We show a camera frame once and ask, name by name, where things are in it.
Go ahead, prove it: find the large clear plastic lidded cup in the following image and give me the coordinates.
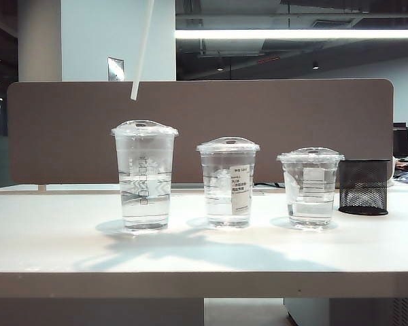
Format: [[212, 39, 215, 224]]
[[110, 119, 180, 235]]

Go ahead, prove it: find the white paper-wrapped straw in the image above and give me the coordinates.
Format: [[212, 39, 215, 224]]
[[129, 0, 155, 102]]

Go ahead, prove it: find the brown desk partition panel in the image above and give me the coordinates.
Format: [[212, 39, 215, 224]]
[[6, 78, 394, 187]]

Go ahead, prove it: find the grey under-desk cabinet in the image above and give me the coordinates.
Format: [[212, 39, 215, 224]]
[[284, 297, 408, 326]]

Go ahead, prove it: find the black computer monitor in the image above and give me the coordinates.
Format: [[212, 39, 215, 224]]
[[392, 122, 408, 159]]

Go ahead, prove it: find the medium clear plastic lidded cup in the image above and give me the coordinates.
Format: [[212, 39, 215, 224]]
[[195, 137, 261, 230]]

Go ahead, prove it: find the black mesh pen holder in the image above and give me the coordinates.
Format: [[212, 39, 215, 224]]
[[338, 159, 391, 216]]

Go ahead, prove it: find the small clear plastic lidded cup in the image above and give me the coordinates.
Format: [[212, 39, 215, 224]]
[[276, 147, 346, 232]]

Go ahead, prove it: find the ceiling light strip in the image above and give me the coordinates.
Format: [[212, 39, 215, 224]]
[[175, 29, 408, 40]]

